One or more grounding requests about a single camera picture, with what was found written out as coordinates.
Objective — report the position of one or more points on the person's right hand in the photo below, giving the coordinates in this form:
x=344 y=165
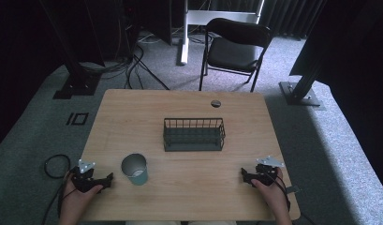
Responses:
x=272 y=195

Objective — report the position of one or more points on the black folding chair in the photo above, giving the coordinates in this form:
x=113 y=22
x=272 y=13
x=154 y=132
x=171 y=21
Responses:
x=232 y=53

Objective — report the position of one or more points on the black tape floor marking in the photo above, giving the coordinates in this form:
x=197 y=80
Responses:
x=69 y=119

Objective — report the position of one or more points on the teal metal cup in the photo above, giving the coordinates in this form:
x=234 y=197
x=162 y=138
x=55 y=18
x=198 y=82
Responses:
x=135 y=170

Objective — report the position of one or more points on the small grey tab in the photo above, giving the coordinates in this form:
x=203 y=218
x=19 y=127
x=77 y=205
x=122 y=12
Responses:
x=292 y=189

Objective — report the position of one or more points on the white desk frame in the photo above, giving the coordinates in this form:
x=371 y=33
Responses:
x=184 y=34

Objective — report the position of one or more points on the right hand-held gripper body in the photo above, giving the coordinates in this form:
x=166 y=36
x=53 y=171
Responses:
x=265 y=175

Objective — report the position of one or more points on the black metal stand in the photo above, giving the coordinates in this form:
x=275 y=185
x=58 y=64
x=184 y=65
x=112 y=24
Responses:
x=78 y=84
x=300 y=93

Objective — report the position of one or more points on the person's left hand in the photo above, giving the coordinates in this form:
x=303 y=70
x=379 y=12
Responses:
x=76 y=198

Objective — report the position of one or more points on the round table grommet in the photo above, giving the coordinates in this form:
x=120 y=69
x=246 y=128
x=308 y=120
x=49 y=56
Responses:
x=215 y=103

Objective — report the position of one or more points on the grey pleated curtain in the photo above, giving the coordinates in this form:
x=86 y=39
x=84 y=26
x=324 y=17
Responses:
x=289 y=15

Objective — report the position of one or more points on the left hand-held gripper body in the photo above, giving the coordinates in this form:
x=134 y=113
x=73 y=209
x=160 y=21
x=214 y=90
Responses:
x=84 y=181

